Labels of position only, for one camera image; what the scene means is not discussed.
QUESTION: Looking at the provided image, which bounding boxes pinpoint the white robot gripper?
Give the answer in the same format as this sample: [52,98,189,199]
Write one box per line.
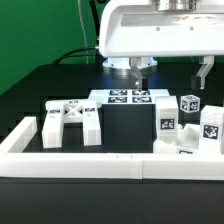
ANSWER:
[99,0,224,90]

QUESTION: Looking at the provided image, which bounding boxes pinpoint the white chair seat piece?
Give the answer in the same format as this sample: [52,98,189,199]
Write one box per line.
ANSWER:
[153,123,200,154]

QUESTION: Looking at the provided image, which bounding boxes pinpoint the white chair back piece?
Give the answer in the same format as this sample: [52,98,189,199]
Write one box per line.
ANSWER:
[42,99,102,148]

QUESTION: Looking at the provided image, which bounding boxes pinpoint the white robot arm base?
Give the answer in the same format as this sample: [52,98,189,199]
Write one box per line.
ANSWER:
[103,57,158,69]

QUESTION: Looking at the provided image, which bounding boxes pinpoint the small white marker cube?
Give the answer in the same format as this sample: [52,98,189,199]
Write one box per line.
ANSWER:
[180,95,200,113]

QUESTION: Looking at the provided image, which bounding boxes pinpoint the white marker sheet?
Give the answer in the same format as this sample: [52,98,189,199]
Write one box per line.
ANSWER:
[89,89,169,105]

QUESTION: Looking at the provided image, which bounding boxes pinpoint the black cable bundle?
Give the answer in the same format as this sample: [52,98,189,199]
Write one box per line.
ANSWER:
[52,0,108,65]

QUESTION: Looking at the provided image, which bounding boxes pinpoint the grey thin cable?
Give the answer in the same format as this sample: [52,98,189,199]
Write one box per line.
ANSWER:
[77,0,90,65]

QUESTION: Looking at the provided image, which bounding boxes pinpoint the white U-shaped boundary frame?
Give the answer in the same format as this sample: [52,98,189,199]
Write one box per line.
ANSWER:
[0,117,224,180]

